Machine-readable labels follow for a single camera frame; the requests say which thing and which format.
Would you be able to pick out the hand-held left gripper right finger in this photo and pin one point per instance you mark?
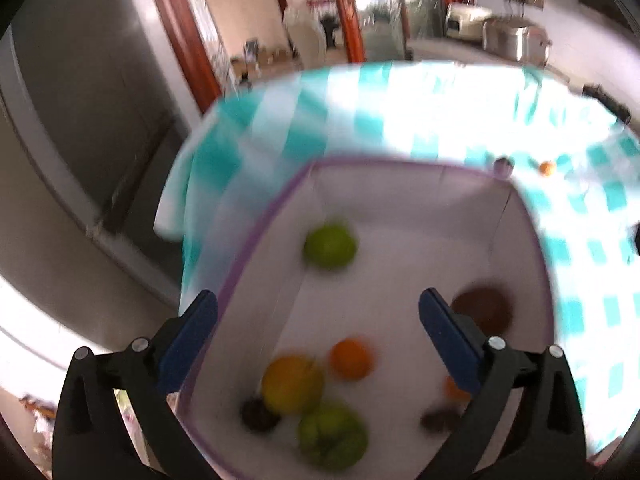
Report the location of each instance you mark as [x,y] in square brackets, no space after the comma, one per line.
[450,340]

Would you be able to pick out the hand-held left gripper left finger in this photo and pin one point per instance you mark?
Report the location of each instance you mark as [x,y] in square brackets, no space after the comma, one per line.
[192,335]

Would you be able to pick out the small orange tangerine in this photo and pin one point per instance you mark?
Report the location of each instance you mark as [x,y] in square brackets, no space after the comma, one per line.
[351,358]
[546,167]
[454,390]

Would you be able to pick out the dark brown round fruit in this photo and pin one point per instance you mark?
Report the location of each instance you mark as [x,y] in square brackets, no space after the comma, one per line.
[257,414]
[502,165]
[440,420]

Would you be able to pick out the yellow apple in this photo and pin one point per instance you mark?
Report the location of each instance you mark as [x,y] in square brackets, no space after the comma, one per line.
[292,385]

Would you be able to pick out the purple-rimmed storage box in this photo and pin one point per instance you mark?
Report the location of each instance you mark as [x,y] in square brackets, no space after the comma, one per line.
[400,220]

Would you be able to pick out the green apple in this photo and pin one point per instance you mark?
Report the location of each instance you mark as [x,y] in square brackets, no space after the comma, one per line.
[332,435]

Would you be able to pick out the green lime fruit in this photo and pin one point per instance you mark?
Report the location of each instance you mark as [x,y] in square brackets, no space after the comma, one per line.
[330,246]

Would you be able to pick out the teal white checked tablecloth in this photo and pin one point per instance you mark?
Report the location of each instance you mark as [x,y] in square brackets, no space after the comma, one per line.
[400,110]

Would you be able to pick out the grey refrigerator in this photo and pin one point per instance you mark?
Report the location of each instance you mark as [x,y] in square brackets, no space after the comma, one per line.
[75,110]

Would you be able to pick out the stainless steel cooker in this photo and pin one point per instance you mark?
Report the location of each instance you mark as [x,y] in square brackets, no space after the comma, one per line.
[515,37]

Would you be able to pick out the white kitchen appliance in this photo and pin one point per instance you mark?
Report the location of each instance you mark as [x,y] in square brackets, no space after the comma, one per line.
[465,17]

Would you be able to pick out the red wooden door frame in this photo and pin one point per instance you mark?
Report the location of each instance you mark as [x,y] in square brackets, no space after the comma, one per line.
[185,30]

